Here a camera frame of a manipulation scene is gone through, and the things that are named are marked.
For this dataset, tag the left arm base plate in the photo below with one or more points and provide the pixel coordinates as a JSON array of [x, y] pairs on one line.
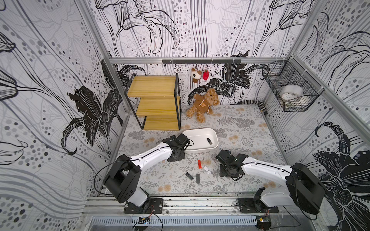
[[151, 205]]

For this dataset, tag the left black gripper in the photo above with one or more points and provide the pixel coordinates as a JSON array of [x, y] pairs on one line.
[[182, 156]]

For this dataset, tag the black wire basket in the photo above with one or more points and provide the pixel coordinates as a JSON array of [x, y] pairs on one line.
[[282, 73]]

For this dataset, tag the white tape roll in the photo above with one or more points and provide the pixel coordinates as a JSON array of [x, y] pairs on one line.
[[290, 92]]

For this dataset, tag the red hanging plush toy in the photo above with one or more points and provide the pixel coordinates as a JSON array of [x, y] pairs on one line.
[[205, 75]]

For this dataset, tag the small circuit board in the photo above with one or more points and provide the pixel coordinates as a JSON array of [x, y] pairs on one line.
[[144, 221]]

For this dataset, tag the white square usb flash drive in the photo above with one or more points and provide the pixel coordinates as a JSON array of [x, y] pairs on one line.
[[207, 170]]

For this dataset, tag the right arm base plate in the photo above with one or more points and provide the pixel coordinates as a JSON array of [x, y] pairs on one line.
[[249, 205]]

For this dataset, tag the black swivel usb flash drive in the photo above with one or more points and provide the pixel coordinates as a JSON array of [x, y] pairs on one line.
[[189, 176]]

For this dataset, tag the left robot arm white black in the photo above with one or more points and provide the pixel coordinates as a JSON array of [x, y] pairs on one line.
[[122, 180]]

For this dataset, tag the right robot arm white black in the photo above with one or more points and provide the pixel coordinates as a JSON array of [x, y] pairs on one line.
[[298, 186]]

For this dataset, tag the black hook rail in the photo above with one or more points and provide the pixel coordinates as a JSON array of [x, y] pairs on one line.
[[201, 61]]

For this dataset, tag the brown teddy bear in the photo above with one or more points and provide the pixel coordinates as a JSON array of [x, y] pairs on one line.
[[203, 105]]

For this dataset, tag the white plastic storage box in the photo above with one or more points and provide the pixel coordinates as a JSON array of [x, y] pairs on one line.
[[199, 140]]

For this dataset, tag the small hanging plush dog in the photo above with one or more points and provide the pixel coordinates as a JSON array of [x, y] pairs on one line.
[[195, 75]]

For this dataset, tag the small black electronics module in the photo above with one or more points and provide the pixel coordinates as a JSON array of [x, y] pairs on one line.
[[263, 223]]

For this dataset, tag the striped fabric piece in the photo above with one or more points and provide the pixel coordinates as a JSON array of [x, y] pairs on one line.
[[260, 105]]

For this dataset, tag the wooden shelf black metal frame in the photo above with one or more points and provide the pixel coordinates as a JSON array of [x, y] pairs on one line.
[[155, 102]]

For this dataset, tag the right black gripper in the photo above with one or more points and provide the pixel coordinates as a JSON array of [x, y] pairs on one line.
[[223, 157]]

